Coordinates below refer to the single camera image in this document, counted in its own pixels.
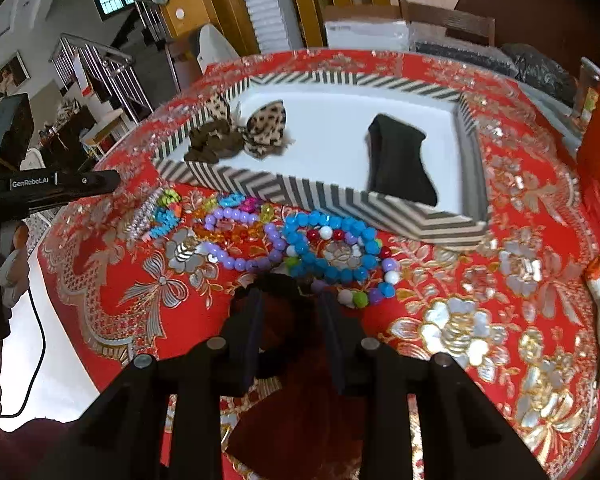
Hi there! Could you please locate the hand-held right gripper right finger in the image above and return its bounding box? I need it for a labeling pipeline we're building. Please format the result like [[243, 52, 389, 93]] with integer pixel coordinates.
[[318, 291, 552, 480]]

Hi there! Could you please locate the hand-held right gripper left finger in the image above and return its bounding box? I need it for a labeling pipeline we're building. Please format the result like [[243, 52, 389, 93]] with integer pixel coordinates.
[[27, 286, 268, 480]]

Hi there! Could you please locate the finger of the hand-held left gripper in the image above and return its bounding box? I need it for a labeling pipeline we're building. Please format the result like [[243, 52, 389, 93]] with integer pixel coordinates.
[[55, 170, 122, 207]]

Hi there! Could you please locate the pink white bead bracelet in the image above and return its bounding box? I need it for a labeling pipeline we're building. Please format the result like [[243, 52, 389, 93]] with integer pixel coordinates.
[[127, 192, 161, 242]]

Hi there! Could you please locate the black scrunchie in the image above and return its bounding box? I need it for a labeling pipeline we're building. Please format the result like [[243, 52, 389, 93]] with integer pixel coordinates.
[[231, 271, 326, 312]]

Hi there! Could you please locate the purple bead bracelet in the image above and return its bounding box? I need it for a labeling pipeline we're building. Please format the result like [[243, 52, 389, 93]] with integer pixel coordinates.
[[202, 209, 286, 274]]

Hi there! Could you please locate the turquoise pastel bead bracelet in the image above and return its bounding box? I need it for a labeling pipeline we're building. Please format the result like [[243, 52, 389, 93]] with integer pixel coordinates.
[[147, 187, 183, 240]]

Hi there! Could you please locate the blue bead bracelet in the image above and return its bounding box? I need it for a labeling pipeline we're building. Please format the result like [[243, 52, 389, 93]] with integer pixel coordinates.
[[281, 211, 381, 283]]

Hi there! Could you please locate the mixed red white green bracelet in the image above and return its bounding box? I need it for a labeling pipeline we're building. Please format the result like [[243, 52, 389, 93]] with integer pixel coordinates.
[[286, 227, 398, 309]]

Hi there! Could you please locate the red velvet bow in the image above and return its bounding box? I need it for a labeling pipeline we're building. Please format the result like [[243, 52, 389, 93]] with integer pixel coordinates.
[[225, 302, 376, 478]]

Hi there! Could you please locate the orange bead bracelet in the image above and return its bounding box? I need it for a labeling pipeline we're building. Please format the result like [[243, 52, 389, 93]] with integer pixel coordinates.
[[192, 201, 276, 246]]

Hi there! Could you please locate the colourful crystal bead bracelet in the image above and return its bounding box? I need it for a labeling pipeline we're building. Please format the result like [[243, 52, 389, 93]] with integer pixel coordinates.
[[207, 192, 260, 212]]

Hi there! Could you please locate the striped rectangular tray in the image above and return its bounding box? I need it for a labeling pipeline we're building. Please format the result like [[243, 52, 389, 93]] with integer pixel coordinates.
[[152, 71, 492, 253]]

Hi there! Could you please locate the person's left hand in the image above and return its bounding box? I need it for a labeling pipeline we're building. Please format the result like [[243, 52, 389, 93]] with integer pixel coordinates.
[[0, 222, 31, 309]]

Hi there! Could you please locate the dark wooden cabinet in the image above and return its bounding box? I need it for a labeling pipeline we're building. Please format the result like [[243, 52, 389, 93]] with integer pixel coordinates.
[[37, 105, 98, 173]]

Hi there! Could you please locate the small white-topped desk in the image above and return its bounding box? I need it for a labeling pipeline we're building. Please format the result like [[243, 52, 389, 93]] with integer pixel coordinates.
[[80, 109, 131, 161]]

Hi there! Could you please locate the red floral tablecloth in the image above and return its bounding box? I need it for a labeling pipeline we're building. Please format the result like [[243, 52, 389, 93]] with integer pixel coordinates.
[[37, 49, 600, 480]]

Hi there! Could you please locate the metal stair railing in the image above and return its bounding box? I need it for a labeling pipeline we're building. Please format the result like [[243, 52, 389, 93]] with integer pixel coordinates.
[[50, 32, 153, 126]]

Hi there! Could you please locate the brown scrunchie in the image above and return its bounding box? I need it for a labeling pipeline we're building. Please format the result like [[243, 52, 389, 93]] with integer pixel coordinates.
[[182, 120, 246, 165]]

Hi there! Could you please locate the white chair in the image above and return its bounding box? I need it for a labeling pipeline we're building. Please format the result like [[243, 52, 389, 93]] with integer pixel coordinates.
[[196, 25, 238, 75]]

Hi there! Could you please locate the leopard print bow scrunchie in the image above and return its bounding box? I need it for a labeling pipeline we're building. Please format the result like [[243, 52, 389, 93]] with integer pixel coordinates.
[[200, 94, 293, 161]]

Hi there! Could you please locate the black folded headband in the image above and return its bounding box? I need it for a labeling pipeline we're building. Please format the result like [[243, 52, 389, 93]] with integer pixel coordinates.
[[365, 114, 438, 207]]

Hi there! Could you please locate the white ribbed panel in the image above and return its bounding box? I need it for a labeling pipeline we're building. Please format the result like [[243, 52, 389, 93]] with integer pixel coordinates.
[[232, 0, 288, 53]]

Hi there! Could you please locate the white cardboard box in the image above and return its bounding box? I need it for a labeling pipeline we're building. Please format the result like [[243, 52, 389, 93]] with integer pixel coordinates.
[[324, 20, 411, 52]]

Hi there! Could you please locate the grey lace table cover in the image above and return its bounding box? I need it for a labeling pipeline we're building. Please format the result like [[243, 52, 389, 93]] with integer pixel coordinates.
[[520, 80, 581, 161]]

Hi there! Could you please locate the dark wrapped package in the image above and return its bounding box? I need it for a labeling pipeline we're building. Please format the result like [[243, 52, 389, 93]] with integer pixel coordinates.
[[412, 35, 518, 73]]

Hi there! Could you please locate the black plastic bag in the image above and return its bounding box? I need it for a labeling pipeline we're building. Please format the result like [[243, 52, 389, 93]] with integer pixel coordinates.
[[500, 42, 578, 106]]

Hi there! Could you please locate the wooden slat-back chair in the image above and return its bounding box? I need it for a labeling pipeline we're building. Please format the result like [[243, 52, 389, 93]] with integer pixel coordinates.
[[399, 0, 496, 48]]

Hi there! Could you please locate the glass jar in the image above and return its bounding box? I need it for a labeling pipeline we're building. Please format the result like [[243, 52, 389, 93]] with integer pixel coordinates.
[[575, 57, 600, 123]]

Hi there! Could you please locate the round dark wooden tabletop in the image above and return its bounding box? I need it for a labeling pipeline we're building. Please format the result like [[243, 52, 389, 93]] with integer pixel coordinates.
[[454, 0, 600, 78]]

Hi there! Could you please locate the framed wall picture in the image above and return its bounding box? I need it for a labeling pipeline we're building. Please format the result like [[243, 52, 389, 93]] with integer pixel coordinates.
[[0, 52, 30, 111]]

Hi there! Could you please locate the black cable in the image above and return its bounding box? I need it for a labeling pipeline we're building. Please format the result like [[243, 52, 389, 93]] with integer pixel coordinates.
[[0, 285, 47, 418]]

